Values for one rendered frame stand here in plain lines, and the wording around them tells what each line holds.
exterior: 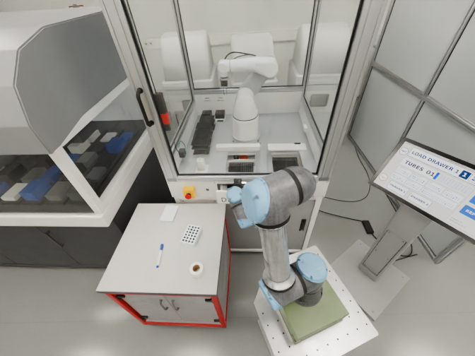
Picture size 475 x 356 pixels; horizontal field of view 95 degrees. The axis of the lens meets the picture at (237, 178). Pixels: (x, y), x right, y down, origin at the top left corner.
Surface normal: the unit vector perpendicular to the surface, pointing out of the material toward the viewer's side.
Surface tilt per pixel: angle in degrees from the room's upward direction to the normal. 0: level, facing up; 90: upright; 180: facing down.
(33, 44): 90
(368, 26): 90
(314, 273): 7
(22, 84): 90
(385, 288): 5
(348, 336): 0
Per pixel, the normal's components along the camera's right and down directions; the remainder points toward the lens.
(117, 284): -0.05, -0.73
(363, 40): -0.04, 0.69
